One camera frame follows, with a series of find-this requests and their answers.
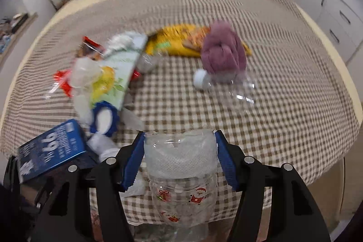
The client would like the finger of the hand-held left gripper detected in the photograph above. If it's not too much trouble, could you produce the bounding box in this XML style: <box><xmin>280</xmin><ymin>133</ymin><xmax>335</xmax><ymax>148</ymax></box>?
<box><xmin>3</xmin><ymin>155</ymin><xmax>22</xmax><ymax>191</ymax></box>

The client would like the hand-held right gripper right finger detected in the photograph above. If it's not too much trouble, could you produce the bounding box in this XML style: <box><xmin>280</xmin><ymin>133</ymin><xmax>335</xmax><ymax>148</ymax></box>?
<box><xmin>214</xmin><ymin>130</ymin><xmax>331</xmax><ymax>242</ymax></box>

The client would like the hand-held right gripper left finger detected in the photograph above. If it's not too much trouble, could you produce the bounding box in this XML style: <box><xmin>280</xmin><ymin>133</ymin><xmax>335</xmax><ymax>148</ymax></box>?
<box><xmin>30</xmin><ymin>131</ymin><xmax>146</xmax><ymax>242</ymax></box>

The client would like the clear bottle with festive print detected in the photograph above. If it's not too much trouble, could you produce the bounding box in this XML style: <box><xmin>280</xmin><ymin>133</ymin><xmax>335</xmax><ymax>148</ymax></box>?
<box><xmin>143</xmin><ymin>130</ymin><xmax>219</xmax><ymax>232</ymax></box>

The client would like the dark blue carton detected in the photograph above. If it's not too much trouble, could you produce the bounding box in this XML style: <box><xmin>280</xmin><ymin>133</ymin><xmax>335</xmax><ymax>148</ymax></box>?
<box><xmin>16</xmin><ymin>119</ymin><xmax>89</xmax><ymax>183</ymax></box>

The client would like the blue ribbed lid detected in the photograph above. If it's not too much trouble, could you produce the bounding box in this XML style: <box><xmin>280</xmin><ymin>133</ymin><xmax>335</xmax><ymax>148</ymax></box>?
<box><xmin>90</xmin><ymin>101</ymin><xmax>118</xmax><ymax>135</ymax></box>

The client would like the clear bottle with white cap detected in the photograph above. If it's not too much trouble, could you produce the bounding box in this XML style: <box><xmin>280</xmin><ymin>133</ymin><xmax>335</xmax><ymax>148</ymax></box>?
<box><xmin>193</xmin><ymin>69</ymin><xmax>256</xmax><ymax>111</ymax></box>

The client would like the green and white printed packet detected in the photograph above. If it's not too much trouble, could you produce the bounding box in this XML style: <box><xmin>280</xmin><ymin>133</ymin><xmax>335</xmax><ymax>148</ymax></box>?
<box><xmin>91</xmin><ymin>32</ymin><xmax>149</xmax><ymax>113</ymax></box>

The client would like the red wrapper with clear window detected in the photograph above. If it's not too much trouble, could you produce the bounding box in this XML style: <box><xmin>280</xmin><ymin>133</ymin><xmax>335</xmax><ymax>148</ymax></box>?
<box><xmin>42</xmin><ymin>36</ymin><xmax>104</xmax><ymax>101</ymax></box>

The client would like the purple towel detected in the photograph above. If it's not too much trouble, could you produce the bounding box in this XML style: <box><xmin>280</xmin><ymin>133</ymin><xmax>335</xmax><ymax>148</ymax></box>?
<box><xmin>201</xmin><ymin>20</ymin><xmax>248</xmax><ymax>82</ymax></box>

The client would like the crumpled white tissue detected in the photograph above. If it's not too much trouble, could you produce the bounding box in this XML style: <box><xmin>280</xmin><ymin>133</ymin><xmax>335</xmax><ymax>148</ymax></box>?
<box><xmin>86</xmin><ymin>133</ymin><xmax>120</xmax><ymax>164</ymax></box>

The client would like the brown checkered bed cover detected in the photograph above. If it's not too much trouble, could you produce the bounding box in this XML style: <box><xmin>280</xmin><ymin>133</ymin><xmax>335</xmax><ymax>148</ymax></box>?
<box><xmin>0</xmin><ymin>0</ymin><xmax>361</xmax><ymax>224</ymax></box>

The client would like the crumpled clear plastic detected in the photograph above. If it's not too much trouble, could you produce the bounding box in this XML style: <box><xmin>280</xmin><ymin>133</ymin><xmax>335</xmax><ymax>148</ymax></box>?
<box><xmin>136</xmin><ymin>53</ymin><xmax>160</xmax><ymax>74</ymax></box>

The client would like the yellow snack bag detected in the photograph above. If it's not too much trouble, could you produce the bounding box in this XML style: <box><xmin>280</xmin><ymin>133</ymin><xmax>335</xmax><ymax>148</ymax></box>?
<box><xmin>145</xmin><ymin>24</ymin><xmax>253</xmax><ymax>58</ymax></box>

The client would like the pile of bags and boxes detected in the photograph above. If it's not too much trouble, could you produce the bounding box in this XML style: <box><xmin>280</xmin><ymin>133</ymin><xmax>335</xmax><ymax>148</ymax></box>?
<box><xmin>0</xmin><ymin>12</ymin><xmax>38</xmax><ymax>57</ymax></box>

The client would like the beige bed sheet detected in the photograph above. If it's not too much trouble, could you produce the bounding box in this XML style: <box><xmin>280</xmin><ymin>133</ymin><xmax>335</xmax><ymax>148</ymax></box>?
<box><xmin>0</xmin><ymin>0</ymin><xmax>363</xmax><ymax>135</ymax></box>

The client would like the white wardrobe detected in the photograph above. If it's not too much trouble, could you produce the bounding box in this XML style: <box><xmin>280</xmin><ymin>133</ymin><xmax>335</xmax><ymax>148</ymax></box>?
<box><xmin>255</xmin><ymin>0</ymin><xmax>363</xmax><ymax>67</ymax></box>

